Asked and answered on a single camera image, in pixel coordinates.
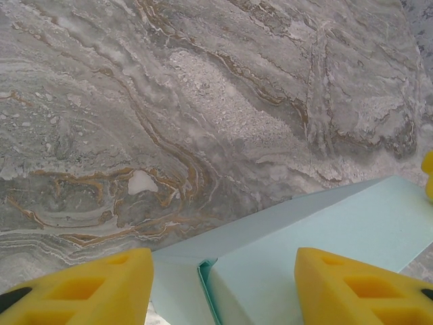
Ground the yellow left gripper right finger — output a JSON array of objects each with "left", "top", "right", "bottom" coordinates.
[{"left": 293, "top": 246, "right": 433, "bottom": 325}]

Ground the light blue paper box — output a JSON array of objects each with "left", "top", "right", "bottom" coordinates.
[{"left": 144, "top": 175, "right": 433, "bottom": 325}]

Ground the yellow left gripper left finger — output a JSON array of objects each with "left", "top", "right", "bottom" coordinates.
[{"left": 0, "top": 246, "right": 155, "bottom": 325}]

